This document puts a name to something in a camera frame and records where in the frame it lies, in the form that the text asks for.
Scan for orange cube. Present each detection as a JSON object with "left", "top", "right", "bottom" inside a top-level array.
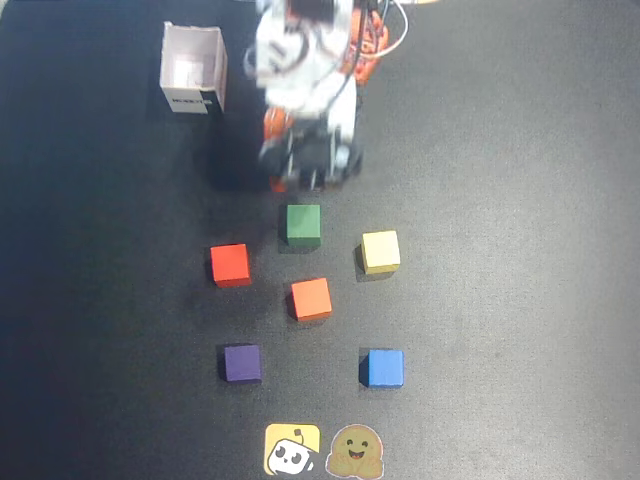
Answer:
[{"left": 287, "top": 277, "right": 334, "bottom": 322}]

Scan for white servo cable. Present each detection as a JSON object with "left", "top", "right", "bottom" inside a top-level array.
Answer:
[
  {"left": 243, "top": 29, "right": 311, "bottom": 81},
  {"left": 364, "top": 0, "right": 409, "bottom": 59}
]

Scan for yellow cube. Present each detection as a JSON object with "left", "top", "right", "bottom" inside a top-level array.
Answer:
[{"left": 355, "top": 229, "right": 401, "bottom": 275}]

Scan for purple cube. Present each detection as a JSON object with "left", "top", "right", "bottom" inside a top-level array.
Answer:
[{"left": 222, "top": 343, "right": 264, "bottom": 385}]

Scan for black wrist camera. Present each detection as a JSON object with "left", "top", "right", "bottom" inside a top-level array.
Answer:
[{"left": 257, "top": 124, "right": 364, "bottom": 194}]

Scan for green cube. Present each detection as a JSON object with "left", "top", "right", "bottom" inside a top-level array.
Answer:
[{"left": 285, "top": 203, "right": 322, "bottom": 248}]

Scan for red cube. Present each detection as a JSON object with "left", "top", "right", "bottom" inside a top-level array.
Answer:
[{"left": 209, "top": 243, "right": 252, "bottom": 289}]

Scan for yellow robot sticker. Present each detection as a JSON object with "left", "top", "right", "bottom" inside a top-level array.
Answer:
[{"left": 263, "top": 423, "right": 322, "bottom": 476}]

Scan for black table mat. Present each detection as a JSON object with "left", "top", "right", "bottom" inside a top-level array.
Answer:
[{"left": 0, "top": 0, "right": 640, "bottom": 480}]

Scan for blue cube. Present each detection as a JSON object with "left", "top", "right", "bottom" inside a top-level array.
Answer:
[{"left": 359, "top": 348, "right": 405, "bottom": 389}]

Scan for white open cardboard box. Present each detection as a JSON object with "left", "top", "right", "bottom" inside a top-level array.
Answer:
[{"left": 158, "top": 20, "right": 230, "bottom": 116}]

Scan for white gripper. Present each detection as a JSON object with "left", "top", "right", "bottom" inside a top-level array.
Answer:
[{"left": 262, "top": 69, "right": 359, "bottom": 194}]

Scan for hugging face emoji sticker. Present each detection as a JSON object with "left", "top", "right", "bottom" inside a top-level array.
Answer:
[{"left": 324, "top": 423, "right": 386, "bottom": 479}]

